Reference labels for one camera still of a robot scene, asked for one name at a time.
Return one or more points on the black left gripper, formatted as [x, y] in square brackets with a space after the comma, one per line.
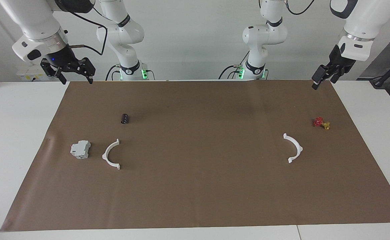
[340, 61]

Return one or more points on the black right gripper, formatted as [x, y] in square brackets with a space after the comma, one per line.
[63, 58]

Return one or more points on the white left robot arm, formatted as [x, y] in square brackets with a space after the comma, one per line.
[264, 33]

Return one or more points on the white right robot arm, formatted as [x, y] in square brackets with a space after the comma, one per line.
[35, 20]

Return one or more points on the red and yellow valve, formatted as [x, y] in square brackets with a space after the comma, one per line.
[318, 122]

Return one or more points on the white power strip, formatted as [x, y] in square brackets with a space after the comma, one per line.
[26, 74]

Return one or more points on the black tripod stand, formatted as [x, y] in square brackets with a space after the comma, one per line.
[378, 81]

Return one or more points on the black cylindrical capacitor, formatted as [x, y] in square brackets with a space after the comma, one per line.
[125, 119]

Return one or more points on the white circuit breaker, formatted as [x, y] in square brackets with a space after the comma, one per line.
[80, 150]

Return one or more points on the brown paper table mat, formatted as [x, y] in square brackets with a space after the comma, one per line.
[194, 186]

